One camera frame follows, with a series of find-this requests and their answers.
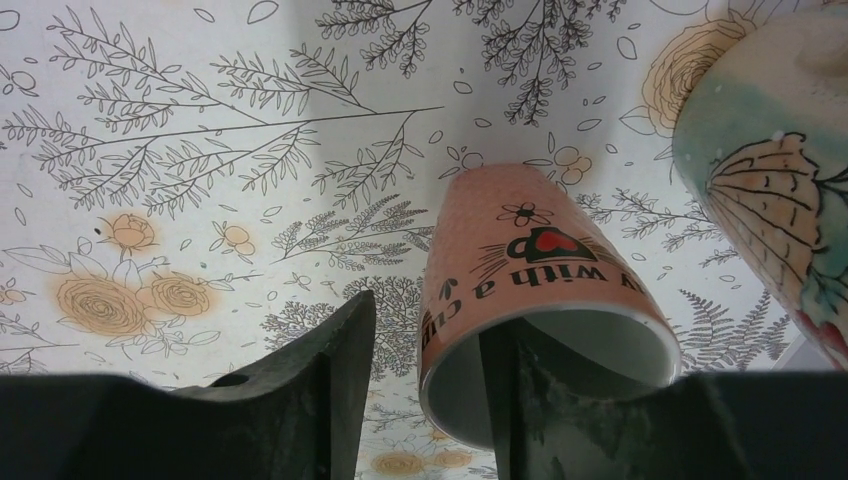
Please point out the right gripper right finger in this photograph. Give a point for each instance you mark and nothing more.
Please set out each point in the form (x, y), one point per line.
(555, 414)

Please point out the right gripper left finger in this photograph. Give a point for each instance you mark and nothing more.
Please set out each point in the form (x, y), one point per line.
(296, 413)

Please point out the small pink mug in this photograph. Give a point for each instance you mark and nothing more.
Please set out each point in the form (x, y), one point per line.
(511, 245)

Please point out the cream floral mug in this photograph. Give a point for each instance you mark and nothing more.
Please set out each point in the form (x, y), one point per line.
(761, 143)

